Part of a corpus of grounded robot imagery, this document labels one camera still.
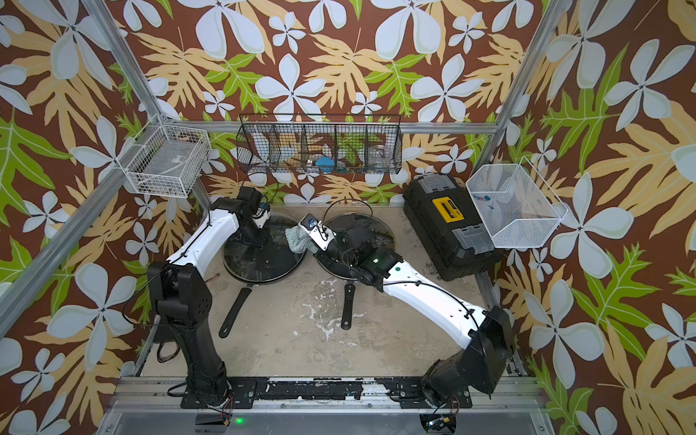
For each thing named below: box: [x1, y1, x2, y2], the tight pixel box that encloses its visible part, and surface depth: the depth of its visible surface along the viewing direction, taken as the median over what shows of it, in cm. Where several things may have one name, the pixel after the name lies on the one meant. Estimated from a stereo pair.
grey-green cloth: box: [285, 224, 320, 254], surface depth 73 cm
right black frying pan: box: [315, 212, 397, 330], surface depth 56 cm
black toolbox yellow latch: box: [403, 173, 503, 282], surface depth 94 cm
